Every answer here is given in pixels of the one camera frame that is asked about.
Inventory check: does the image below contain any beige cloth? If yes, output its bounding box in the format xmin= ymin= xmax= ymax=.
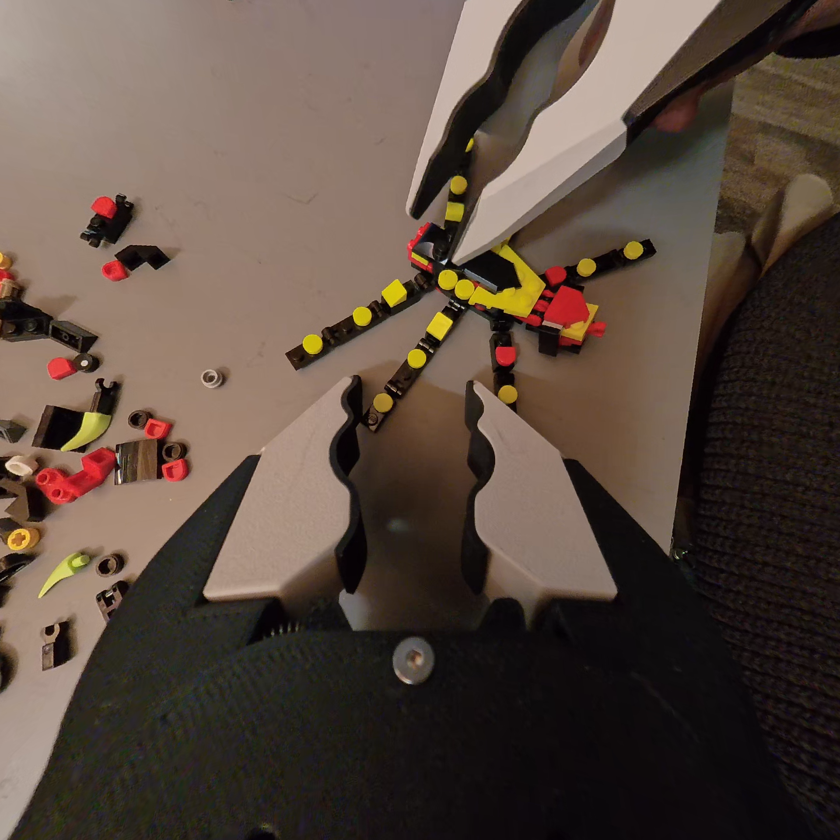
xmin=696 ymin=172 xmax=840 ymax=368

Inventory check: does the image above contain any yellow black lego spider model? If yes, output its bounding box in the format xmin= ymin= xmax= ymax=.
xmin=285 ymin=138 xmax=657 ymax=434

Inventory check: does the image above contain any person's right forearm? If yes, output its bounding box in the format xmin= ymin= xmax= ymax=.
xmin=774 ymin=0 xmax=840 ymax=61

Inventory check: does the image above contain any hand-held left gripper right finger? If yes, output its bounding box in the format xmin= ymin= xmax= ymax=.
xmin=458 ymin=379 xmax=619 ymax=630

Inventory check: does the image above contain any black angled lego brick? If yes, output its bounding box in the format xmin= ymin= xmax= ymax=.
xmin=115 ymin=244 xmax=172 ymax=271

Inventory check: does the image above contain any person's right hand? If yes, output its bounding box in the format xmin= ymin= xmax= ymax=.
xmin=577 ymin=7 xmax=778 ymax=134

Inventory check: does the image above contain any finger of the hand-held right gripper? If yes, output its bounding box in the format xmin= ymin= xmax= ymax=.
xmin=405 ymin=0 xmax=585 ymax=221
xmin=451 ymin=0 xmax=721 ymax=265

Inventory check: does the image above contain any dark knit sweater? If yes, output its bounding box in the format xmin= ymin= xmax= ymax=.
xmin=676 ymin=213 xmax=840 ymax=840

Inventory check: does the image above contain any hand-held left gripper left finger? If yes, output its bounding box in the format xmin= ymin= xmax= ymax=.
xmin=202 ymin=374 xmax=367 ymax=626

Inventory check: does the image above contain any pile of loose lego pieces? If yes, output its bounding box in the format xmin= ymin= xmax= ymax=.
xmin=0 ymin=249 xmax=191 ymax=693

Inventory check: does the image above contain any black clip brick red stud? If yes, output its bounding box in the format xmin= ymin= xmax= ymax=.
xmin=80 ymin=193 xmax=135 ymax=249

